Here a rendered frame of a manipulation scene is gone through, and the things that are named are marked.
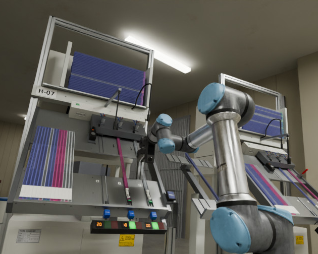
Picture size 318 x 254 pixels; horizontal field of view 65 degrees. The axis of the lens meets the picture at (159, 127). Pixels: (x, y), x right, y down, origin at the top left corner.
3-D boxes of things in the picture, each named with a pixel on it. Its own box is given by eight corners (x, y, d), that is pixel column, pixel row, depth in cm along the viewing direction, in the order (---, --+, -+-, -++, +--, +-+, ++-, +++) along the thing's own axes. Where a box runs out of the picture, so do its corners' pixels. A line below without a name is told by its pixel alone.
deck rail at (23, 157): (11, 213, 96) (12, 202, 93) (5, 212, 95) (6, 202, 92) (38, 115, 152) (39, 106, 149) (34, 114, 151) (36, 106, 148)
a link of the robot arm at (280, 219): (304, 256, 73) (301, 208, 76) (274, 259, 66) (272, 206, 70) (269, 247, 83) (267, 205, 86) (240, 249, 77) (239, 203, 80)
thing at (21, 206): (163, 218, 123) (168, 209, 119) (11, 213, 96) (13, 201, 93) (162, 216, 124) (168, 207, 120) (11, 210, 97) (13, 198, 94)
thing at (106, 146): (147, 165, 153) (150, 159, 150) (29, 149, 126) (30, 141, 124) (138, 133, 178) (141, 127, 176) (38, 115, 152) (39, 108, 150)
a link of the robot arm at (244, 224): (281, 253, 67) (246, 84, 90) (241, 255, 60) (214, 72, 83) (246, 252, 76) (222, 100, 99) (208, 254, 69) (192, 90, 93)
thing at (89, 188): (164, 213, 122) (167, 209, 121) (12, 206, 96) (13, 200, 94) (155, 184, 137) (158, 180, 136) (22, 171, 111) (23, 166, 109)
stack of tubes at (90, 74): (143, 106, 177) (146, 72, 184) (67, 88, 156) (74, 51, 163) (136, 110, 188) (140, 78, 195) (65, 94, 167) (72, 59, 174)
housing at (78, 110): (139, 138, 176) (146, 122, 169) (66, 125, 156) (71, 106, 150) (137, 131, 182) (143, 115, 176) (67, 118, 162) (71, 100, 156)
